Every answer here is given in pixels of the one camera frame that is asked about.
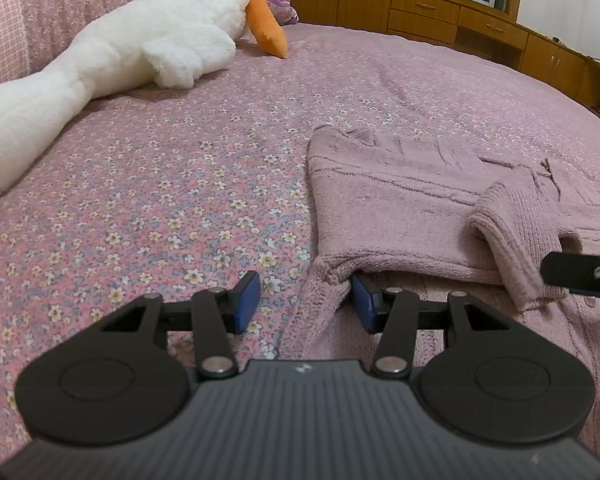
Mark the mauve knitted cardigan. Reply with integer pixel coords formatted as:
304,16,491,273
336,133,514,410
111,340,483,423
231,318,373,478
280,127,600,456

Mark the pink floral bed sheet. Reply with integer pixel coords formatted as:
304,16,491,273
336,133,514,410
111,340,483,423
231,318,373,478
0,24,600,461

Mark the wooden cabinet unit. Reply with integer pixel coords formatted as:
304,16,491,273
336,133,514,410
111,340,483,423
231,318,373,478
291,0,600,118

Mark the white plush goose toy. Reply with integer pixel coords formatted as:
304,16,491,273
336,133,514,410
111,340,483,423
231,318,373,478
0,0,288,196

